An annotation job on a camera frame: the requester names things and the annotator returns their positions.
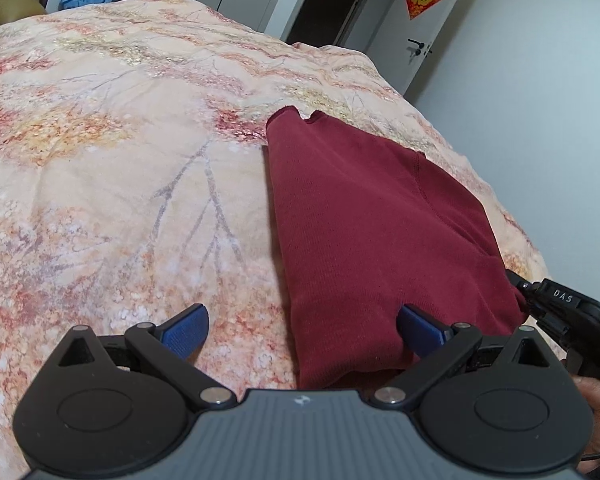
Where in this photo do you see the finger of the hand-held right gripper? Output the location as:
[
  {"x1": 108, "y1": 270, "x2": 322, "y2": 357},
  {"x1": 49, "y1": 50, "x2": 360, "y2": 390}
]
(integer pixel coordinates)
[{"x1": 504, "y1": 268, "x2": 547, "y2": 317}]

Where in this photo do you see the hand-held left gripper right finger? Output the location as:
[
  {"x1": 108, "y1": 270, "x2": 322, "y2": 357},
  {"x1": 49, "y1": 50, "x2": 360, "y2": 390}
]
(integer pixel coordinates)
[{"x1": 369, "y1": 304, "x2": 559, "y2": 411}]

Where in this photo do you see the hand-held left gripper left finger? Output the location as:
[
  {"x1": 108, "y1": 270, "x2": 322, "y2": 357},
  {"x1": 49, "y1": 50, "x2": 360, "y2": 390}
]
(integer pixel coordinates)
[{"x1": 50, "y1": 304, "x2": 239, "y2": 411}]

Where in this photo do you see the maroon long-sleeve sweater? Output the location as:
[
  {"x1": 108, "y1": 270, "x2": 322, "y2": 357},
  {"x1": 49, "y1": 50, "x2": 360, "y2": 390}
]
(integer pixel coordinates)
[{"x1": 265, "y1": 105, "x2": 530, "y2": 391}]

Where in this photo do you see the floral peach blanket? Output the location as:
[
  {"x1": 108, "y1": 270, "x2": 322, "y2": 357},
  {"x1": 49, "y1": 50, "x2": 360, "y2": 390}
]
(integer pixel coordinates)
[{"x1": 0, "y1": 0, "x2": 551, "y2": 431}]

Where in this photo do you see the white room door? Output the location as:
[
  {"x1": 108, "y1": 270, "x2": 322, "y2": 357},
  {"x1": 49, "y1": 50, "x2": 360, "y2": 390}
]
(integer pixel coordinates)
[{"x1": 369, "y1": 0, "x2": 480, "y2": 109}]

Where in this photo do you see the olive green pillow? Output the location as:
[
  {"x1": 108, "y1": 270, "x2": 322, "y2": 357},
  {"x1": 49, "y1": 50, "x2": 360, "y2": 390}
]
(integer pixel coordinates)
[{"x1": 0, "y1": 0, "x2": 49, "y2": 29}]

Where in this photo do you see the black door handle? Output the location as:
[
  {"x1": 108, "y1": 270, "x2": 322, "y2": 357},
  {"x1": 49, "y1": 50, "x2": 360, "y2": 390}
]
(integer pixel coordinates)
[{"x1": 406, "y1": 38, "x2": 434, "y2": 60}]

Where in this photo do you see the grey door frame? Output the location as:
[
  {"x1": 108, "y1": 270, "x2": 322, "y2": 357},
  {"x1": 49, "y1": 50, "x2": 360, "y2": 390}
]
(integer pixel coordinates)
[{"x1": 284, "y1": 0, "x2": 387, "y2": 52}]

